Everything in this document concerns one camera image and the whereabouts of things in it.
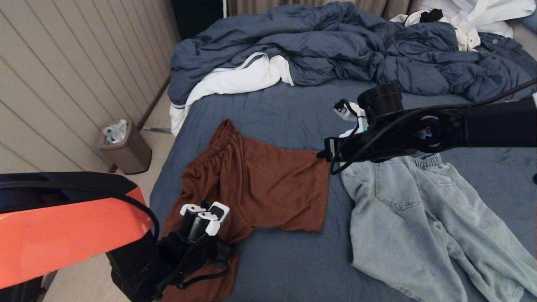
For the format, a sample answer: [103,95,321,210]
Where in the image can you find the dark cabinet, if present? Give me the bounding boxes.
[171,0,224,40]

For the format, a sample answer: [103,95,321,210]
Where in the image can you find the brown trash bin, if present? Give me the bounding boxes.
[96,120,152,174]

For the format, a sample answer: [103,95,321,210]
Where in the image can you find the rust brown drawstring shorts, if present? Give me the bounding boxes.
[159,119,331,302]

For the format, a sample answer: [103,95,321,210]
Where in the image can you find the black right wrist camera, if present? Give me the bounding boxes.
[334,82,404,138]

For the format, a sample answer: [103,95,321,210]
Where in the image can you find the beige curtain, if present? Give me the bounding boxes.
[227,0,424,21]

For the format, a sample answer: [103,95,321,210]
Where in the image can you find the dark blue crumpled duvet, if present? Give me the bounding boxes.
[168,1,537,105]

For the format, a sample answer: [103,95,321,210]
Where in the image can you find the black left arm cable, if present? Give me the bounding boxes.
[0,180,161,243]

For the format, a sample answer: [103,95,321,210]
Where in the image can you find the light blue denim shorts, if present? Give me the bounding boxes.
[340,153,537,302]

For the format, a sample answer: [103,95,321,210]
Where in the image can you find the blue pillow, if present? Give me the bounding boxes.
[518,8,537,32]

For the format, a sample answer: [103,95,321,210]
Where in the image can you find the dark blue denim garment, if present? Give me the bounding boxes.
[478,31,537,65]

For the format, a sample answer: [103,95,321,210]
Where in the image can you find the small black garment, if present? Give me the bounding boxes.
[420,8,444,22]

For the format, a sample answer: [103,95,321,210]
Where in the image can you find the white crumpled clothing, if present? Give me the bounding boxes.
[420,0,537,37]

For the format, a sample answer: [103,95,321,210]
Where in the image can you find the black and white left wrist camera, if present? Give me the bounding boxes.
[180,201,230,243]

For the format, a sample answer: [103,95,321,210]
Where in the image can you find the bed with blue sheet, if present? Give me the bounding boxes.
[149,78,537,302]

